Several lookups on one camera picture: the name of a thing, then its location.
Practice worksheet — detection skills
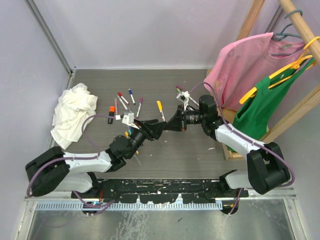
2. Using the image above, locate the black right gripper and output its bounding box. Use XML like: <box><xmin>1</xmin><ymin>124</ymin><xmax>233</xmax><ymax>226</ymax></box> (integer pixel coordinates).
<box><xmin>163</xmin><ymin>104</ymin><xmax>206</xmax><ymax>132</ymax></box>

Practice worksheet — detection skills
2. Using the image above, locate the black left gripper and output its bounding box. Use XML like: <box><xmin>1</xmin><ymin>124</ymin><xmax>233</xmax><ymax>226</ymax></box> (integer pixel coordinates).
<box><xmin>125</xmin><ymin>118</ymin><xmax>165</xmax><ymax>159</ymax></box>

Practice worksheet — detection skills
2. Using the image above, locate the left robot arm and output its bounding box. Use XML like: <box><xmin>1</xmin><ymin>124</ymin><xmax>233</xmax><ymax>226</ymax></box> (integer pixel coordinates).
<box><xmin>25</xmin><ymin>119</ymin><xmax>167</xmax><ymax>198</ymax></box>

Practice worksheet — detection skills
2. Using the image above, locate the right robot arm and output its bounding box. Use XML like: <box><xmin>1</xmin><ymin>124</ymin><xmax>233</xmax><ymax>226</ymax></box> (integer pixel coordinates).
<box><xmin>165</xmin><ymin>92</ymin><xmax>293</xmax><ymax>197</ymax></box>

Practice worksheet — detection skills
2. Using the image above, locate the blue capped white marker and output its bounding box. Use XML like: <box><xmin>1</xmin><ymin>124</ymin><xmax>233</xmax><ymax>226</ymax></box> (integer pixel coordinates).
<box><xmin>128</xmin><ymin>88</ymin><xmax>136</xmax><ymax>105</ymax></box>

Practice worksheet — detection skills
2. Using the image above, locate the orange capped black highlighter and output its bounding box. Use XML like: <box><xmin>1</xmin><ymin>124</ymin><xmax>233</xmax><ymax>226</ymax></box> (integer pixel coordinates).
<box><xmin>107</xmin><ymin>106</ymin><xmax>116</xmax><ymax>124</ymax></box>

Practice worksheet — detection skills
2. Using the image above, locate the red capped white marker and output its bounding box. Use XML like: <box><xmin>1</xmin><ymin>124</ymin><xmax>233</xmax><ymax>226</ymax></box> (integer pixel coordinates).
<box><xmin>117</xmin><ymin>92</ymin><xmax>129</xmax><ymax>105</ymax></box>

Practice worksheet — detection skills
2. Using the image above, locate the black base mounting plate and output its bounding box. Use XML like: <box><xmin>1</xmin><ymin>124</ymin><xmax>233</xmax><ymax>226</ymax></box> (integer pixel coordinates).
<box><xmin>79</xmin><ymin>178</ymin><xmax>239</xmax><ymax>204</ymax></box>

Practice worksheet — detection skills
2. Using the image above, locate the green tank top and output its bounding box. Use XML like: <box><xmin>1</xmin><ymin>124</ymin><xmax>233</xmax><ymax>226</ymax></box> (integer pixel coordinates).
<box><xmin>233</xmin><ymin>57</ymin><xmax>316</xmax><ymax>140</ymax></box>

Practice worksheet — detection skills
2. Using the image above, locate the yellow clothes hanger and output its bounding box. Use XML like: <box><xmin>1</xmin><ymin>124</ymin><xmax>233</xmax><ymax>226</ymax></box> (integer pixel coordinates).
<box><xmin>239</xmin><ymin>36</ymin><xmax>320</xmax><ymax>105</ymax></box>

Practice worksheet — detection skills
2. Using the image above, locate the white crumpled cloth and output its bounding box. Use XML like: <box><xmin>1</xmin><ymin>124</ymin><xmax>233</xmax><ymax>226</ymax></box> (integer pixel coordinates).
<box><xmin>50</xmin><ymin>83</ymin><xmax>98</xmax><ymax>150</ymax></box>

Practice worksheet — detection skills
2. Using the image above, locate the pink t-shirt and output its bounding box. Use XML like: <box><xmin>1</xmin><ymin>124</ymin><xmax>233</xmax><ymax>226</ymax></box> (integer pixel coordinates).
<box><xmin>204</xmin><ymin>32</ymin><xmax>305</xmax><ymax>112</ymax></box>

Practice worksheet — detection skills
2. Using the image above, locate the grey-blue clothes hanger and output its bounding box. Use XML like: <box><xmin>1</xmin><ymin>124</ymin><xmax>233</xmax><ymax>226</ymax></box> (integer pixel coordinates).
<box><xmin>271</xmin><ymin>9</ymin><xmax>303</xmax><ymax>42</ymax></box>

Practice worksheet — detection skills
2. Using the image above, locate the wooden hanging rod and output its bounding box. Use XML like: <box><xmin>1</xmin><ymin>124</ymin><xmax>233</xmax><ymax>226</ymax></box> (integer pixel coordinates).
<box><xmin>278</xmin><ymin>0</ymin><xmax>320</xmax><ymax>65</ymax></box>

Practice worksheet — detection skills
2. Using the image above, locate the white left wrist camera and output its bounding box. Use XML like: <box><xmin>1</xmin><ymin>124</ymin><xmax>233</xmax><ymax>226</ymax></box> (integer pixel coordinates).
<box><xmin>115</xmin><ymin>111</ymin><xmax>139</xmax><ymax>129</ymax></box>

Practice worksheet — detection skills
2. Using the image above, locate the white slotted cable duct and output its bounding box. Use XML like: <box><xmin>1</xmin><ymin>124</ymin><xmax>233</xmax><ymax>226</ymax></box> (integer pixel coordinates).
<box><xmin>35</xmin><ymin>200</ymin><xmax>223</xmax><ymax>211</ymax></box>

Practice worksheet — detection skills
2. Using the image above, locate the wooden clothes rack frame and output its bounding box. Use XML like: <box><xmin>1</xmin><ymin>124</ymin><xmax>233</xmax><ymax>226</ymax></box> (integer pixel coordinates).
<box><xmin>206</xmin><ymin>0</ymin><xmax>320</xmax><ymax>162</ymax></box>

